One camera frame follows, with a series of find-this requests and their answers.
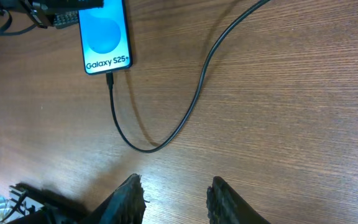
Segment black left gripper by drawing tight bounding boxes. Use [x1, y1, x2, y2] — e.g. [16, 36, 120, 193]
[17, 0, 104, 29]

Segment blue Galaxy S25+ smartphone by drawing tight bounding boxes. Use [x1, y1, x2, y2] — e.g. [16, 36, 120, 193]
[78, 0, 132, 75]

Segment black USB charging cable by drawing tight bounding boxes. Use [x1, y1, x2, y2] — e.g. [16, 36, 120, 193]
[105, 0, 272, 154]

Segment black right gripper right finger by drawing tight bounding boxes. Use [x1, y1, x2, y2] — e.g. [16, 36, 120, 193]
[206, 176, 270, 224]

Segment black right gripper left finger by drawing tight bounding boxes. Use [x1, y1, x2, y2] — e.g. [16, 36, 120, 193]
[79, 174, 147, 224]

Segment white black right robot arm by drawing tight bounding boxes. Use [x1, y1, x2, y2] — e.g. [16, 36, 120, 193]
[0, 174, 268, 223]

